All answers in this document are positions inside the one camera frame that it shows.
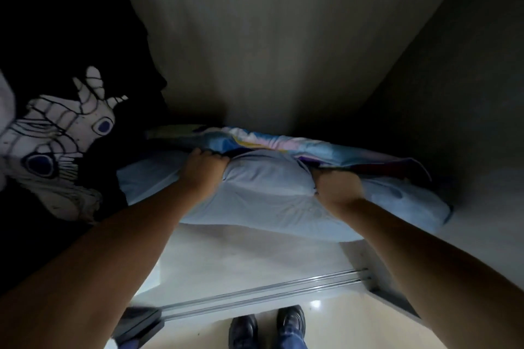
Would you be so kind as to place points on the person's right forearm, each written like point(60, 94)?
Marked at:
point(430, 271)

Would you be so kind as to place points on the metal sliding door rail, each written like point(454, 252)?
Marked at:
point(266, 289)

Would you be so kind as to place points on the black garment with white print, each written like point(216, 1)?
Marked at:
point(61, 144)

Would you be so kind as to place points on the light blue pillow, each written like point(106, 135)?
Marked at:
point(266, 201)

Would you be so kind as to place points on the person's left fingers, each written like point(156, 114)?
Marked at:
point(208, 155)

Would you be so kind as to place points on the person's left dark shoe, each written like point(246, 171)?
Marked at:
point(243, 332)

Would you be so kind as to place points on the person's dark shoe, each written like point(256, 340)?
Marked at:
point(291, 322)
point(243, 332)

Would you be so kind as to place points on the person's right fingers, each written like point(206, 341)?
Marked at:
point(317, 179)

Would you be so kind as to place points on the white wardrobe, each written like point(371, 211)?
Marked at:
point(266, 54)

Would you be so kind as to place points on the person's right dark shoe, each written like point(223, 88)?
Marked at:
point(291, 322)

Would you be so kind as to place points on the person's left hand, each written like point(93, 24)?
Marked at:
point(202, 175)

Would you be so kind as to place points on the dark wardrobe sliding door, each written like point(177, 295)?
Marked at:
point(137, 322)

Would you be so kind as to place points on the person's right hand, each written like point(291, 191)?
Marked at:
point(337, 191)

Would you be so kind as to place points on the person's left forearm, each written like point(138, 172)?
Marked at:
point(94, 263)

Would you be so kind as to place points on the multicoloured folded blanket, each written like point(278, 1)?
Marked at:
point(286, 145)

